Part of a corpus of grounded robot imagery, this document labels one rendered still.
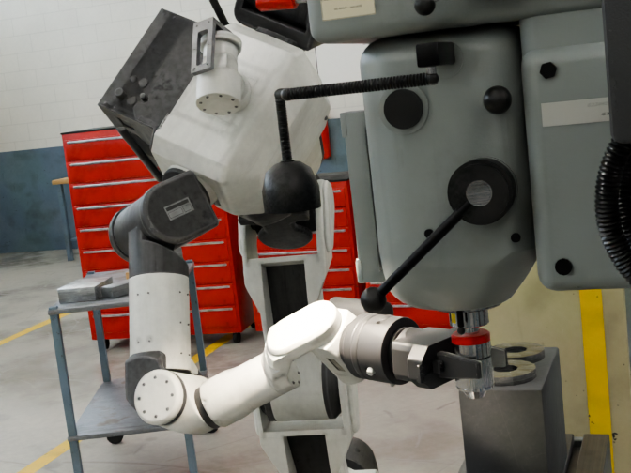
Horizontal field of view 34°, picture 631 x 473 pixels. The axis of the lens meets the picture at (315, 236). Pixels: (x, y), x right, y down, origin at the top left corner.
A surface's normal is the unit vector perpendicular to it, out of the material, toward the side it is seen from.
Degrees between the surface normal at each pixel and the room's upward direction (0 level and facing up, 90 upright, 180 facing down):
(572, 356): 90
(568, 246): 90
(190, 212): 72
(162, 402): 68
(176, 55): 59
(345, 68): 90
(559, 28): 90
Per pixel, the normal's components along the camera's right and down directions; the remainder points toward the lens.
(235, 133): -0.20, -0.38
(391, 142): -0.58, 0.18
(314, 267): -0.19, 0.01
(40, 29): -0.32, 0.18
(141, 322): -0.41, -0.21
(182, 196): 0.52, -0.25
